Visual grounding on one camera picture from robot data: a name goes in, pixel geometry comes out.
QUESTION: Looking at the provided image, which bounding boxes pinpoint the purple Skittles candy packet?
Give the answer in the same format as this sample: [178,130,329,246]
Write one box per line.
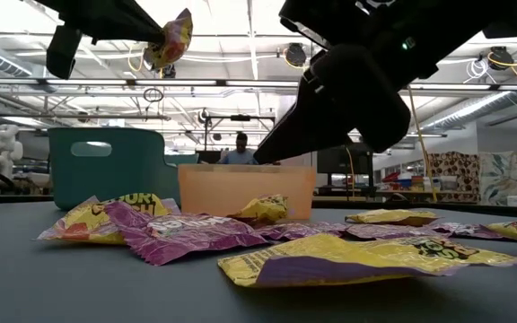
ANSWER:
[428,222,511,240]
[253,222,349,241]
[346,223,452,241]
[104,200,269,266]

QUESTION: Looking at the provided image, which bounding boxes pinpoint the orange plastic bin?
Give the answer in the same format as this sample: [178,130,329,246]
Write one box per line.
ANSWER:
[177,163,318,221]

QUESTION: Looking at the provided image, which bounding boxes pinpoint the small black monitor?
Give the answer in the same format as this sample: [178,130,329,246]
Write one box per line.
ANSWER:
[197,151,222,165]

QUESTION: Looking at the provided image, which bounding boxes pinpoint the brown patterned fabric panel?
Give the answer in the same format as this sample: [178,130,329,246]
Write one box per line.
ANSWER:
[426,151,480,204]

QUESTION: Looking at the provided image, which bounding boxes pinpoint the floral fabric panel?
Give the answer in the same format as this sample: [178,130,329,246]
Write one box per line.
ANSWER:
[478,152,517,207]

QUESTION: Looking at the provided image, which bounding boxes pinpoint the black gantry stand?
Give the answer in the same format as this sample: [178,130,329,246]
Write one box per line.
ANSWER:
[203,114,276,166]

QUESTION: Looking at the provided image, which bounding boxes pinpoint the large black monitor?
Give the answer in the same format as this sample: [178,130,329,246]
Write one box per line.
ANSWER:
[316,142,374,177]

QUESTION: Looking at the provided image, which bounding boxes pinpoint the yellow hanging cable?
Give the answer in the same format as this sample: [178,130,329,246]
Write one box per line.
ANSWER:
[407,84,439,204]

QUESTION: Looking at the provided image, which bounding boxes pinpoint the colourful storage boxes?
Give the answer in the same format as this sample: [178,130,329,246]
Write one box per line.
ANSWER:
[381,170,460,193]

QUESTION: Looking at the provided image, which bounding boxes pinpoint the green plastic bin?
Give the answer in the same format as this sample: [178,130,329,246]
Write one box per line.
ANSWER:
[47,127,200,212]

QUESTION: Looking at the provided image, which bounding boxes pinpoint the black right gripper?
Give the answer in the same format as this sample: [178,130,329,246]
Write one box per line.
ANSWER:
[253,0,486,165]

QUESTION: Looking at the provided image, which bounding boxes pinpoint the person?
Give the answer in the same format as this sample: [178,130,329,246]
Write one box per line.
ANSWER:
[216,132,259,166]

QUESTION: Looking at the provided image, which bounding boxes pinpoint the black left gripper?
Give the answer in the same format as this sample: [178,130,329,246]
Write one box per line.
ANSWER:
[36,0,166,81]

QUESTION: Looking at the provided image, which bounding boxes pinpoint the white robot figure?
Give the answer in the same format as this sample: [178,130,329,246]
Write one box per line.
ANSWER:
[0,124,24,180]

